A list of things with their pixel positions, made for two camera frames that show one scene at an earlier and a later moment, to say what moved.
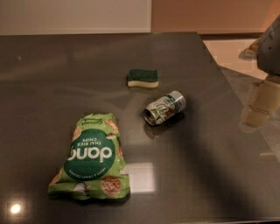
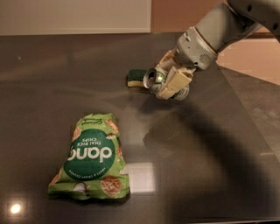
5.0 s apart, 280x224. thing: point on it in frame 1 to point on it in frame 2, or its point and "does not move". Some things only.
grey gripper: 270,49 to 194,50
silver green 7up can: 161,108 to 157,81
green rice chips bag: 95,164 does not move
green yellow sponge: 143,78 does not move
